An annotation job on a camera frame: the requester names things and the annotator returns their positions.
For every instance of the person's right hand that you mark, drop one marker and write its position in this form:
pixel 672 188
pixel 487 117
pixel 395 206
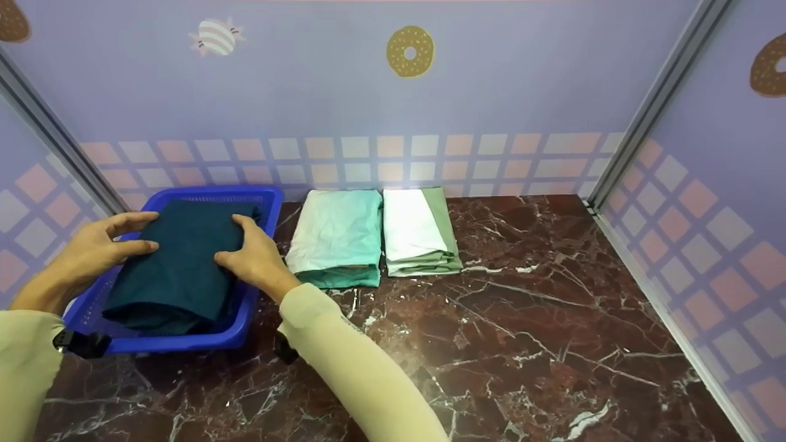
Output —
pixel 258 261

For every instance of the person's left hand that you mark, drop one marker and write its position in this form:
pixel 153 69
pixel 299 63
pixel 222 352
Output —
pixel 86 252

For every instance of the person's left thumb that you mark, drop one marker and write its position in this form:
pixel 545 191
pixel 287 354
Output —
pixel 132 248

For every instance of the person's right thumb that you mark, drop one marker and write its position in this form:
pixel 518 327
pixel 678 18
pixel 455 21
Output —
pixel 230 258

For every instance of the person's left index finger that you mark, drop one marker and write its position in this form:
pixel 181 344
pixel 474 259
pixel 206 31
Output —
pixel 132 220

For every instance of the person's right index finger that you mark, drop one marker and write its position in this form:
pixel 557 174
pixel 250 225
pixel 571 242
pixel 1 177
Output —
pixel 245 227

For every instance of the dark teal cloth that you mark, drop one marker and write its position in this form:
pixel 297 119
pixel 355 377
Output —
pixel 178 264

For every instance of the person's right forearm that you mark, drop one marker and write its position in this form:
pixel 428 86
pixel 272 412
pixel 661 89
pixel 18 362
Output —
pixel 356 368

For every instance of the blue plastic basket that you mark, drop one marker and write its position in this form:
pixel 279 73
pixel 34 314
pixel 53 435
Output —
pixel 178 270

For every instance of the mint green folded cloth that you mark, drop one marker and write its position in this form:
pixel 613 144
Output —
pixel 338 236

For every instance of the black wrist band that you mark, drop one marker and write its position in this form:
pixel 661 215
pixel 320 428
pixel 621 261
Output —
pixel 285 350
pixel 83 344

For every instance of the white and green folded cloth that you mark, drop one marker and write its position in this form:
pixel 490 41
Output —
pixel 420 233

